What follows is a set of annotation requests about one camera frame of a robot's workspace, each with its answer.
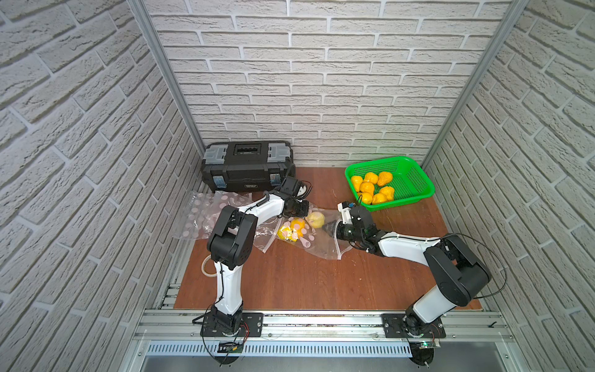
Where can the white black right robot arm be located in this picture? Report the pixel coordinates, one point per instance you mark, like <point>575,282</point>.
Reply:
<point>458,273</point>

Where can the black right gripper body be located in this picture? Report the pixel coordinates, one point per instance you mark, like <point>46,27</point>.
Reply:
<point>346,232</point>

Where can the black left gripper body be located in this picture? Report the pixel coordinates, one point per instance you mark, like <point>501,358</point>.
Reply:
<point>297,208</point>

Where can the green plastic basket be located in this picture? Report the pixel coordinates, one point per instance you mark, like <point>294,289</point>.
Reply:
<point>410,182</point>

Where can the orange yellow pear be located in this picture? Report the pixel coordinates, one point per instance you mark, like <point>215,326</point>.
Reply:
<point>298,225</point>

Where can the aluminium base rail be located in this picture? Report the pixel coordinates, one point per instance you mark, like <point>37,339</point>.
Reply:
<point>311,334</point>

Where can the clear zip bag with pears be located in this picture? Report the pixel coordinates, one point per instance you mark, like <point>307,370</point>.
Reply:
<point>321,242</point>

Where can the dotted zip bag with pears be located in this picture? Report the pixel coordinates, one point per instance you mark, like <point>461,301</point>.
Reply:
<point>199,213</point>

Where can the black plastic toolbox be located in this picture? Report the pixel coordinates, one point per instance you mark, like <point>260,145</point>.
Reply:
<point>247,166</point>

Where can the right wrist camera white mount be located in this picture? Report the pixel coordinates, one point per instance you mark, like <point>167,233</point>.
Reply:
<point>345,209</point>

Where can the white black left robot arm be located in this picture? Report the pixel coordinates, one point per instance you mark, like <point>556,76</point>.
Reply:
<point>231,242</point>

